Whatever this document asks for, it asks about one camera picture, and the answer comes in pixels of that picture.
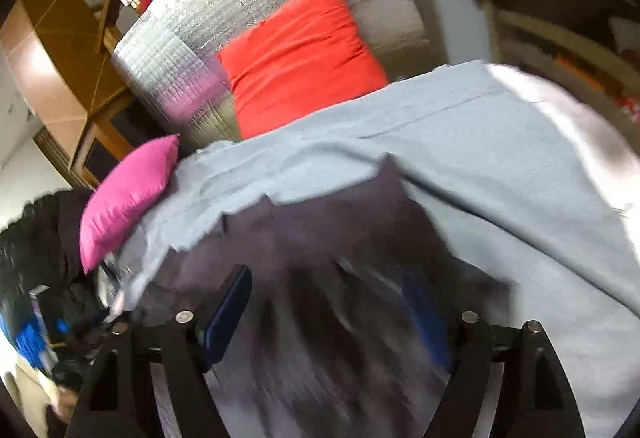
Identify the black fluffy cloth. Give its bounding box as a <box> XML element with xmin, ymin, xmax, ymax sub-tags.
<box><xmin>0</xmin><ymin>191</ymin><xmax>108</xmax><ymax>319</ymax></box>

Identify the wooden chair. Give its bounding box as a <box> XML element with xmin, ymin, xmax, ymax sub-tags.
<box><xmin>70</xmin><ymin>0</ymin><xmax>176</xmax><ymax>189</ymax></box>

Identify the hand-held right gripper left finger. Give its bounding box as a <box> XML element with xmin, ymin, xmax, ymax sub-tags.
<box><xmin>65</xmin><ymin>265</ymin><xmax>253</xmax><ymax>438</ymax></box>

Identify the grey blanket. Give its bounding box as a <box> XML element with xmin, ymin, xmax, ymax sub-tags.
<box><xmin>117</xmin><ymin>61</ymin><xmax>640</xmax><ymax>438</ymax></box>

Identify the red cushion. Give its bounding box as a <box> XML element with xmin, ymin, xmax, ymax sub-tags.
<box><xmin>218</xmin><ymin>0</ymin><xmax>389</xmax><ymax>140</ymax></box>

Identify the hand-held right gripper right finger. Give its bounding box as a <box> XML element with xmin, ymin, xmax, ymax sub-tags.
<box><xmin>400</xmin><ymin>268</ymin><xmax>586</xmax><ymax>438</ymax></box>

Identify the pink cushion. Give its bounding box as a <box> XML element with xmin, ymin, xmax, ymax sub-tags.
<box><xmin>80</xmin><ymin>134</ymin><xmax>181</xmax><ymax>275</ymax></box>

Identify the silver foil mat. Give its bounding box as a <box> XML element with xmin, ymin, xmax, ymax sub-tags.
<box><xmin>111</xmin><ymin>0</ymin><xmax>431</xmax><ymax>156</ymax></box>

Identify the wooden shelf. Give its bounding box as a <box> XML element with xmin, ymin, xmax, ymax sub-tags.
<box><xmin>410</xmin><ymin>0</ymin><xmax>640</xmax><ymax>119</ymax></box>

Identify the dark grey quilted jacket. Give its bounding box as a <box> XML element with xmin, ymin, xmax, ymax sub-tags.
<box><xmin>165</xmin><ymin>155</ymin><xmax>516</xmax><ymax>438</ymax></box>

